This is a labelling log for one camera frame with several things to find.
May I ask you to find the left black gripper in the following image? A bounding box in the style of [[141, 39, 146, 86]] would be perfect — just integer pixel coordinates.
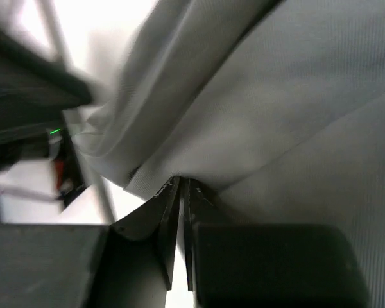
[[0, 30, 92, 164]]

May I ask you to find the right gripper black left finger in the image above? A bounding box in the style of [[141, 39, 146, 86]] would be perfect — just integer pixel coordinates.
[[0, 178, 179, 307]]

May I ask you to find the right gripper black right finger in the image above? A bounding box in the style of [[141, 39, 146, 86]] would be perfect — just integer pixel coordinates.
[[182, 180, 370, 307]]

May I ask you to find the grey pleated skirt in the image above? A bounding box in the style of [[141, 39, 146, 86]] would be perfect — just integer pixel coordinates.
[[75, 1, 385, 307]]

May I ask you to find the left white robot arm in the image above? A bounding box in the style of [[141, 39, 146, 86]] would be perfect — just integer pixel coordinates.
[[0, 29, 92, 221]]

